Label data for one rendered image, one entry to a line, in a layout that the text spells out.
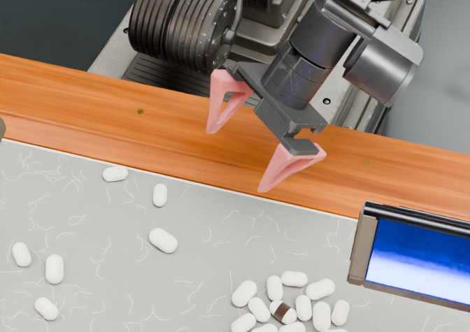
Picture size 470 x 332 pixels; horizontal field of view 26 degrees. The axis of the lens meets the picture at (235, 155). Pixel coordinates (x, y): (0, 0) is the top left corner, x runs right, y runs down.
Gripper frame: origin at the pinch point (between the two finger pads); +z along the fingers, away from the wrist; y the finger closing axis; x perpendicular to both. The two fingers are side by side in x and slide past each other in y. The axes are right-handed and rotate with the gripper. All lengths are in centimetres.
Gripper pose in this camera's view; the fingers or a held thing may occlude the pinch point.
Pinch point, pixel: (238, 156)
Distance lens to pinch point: 112.5
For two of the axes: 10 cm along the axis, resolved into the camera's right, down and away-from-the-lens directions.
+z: -5.2, 7.4, 4.3
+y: -5.8, -6.7, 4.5
